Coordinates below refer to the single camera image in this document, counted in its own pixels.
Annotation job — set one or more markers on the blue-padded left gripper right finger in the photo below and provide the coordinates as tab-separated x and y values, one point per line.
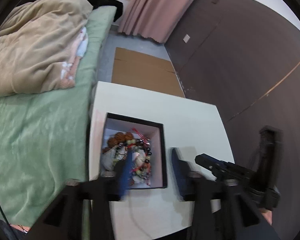
222	209

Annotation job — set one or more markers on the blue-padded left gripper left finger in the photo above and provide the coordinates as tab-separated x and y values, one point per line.
62	219

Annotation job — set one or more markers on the black jewelry box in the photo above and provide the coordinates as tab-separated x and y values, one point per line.
118	131

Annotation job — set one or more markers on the white organza pouch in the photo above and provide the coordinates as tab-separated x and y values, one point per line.
110	158

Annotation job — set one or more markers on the person's right hand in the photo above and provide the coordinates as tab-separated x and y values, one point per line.
267	214

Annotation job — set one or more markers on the black device with green light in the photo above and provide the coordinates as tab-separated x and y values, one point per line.
269	150

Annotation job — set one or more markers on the green bed sheet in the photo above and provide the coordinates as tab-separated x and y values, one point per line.
43	137

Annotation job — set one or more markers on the flat brown cardboard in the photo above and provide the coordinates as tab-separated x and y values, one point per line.
135	69

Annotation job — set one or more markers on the beige comforter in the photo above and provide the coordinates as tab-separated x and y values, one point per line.
39	44

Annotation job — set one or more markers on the pink right curtain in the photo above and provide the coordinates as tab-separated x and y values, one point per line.
155	19

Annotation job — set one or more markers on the black garment on bed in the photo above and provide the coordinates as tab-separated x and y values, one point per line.
96	4

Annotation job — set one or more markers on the white wall socket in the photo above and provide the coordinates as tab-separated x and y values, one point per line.
186	38

